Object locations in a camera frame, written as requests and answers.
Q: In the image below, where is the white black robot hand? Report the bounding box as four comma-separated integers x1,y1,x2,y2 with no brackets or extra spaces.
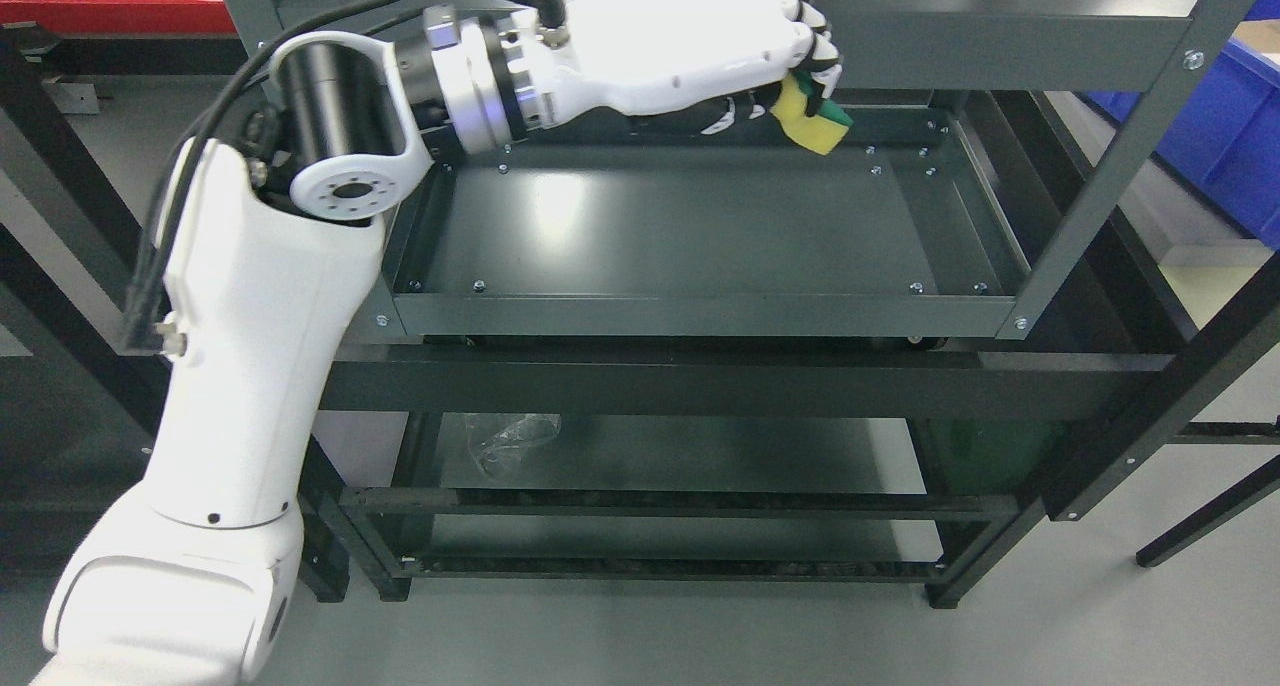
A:
512,0,844,127

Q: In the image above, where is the green yellow sponge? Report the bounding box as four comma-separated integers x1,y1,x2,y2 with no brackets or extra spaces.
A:
771,74,852,156

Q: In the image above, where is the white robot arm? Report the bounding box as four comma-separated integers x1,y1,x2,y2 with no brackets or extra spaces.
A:
35,26,431,685

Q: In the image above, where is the dark grey shelf cart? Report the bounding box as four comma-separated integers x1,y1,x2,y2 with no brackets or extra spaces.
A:
210,0,1280,609

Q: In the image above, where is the clear plastic bag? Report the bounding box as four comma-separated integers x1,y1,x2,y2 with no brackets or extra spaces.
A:
463,413,562,480

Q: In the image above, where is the blue plastic bin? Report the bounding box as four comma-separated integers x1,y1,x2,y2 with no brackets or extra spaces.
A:
1080,0,1277,250

